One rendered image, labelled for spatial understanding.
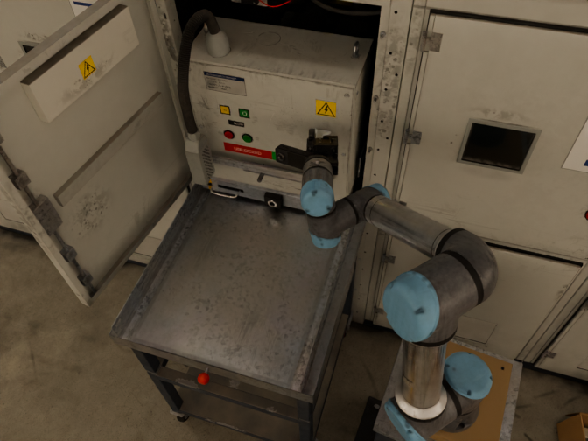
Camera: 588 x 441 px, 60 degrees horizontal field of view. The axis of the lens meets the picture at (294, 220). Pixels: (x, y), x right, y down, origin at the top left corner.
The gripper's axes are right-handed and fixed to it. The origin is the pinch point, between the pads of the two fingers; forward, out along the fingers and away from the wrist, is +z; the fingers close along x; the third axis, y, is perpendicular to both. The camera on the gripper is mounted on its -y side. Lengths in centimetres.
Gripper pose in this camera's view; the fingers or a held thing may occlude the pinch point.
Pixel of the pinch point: (311, 132)
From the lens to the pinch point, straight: 147.1
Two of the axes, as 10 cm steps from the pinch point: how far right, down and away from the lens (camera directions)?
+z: 0.5, -6.0, 8.0
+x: -0.2, -8.0, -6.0
